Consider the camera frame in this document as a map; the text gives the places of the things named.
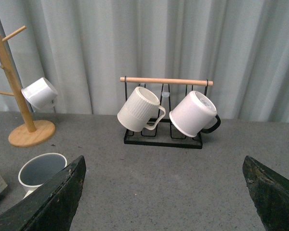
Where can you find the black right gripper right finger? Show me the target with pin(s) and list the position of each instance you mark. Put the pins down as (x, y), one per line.
(270, 194)

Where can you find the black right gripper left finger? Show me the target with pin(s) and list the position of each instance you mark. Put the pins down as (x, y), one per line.
(52, 206)

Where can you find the black wire mug rack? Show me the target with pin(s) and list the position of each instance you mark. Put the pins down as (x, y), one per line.
(165, 134)

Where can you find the white mug on tree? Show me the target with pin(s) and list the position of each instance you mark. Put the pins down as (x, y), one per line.
(41, 94)

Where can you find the cream ribbed mug grey inside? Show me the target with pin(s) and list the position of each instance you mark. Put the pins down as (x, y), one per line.
(39, 170)

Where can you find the wooden mug tree stand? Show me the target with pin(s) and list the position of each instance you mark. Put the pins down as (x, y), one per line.
(32, 132)

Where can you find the white mug black handle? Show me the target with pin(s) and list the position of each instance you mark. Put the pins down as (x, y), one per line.
(195, 113)

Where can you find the cream ribbed hanging mug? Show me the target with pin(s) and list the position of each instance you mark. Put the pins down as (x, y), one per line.
(139, 108)

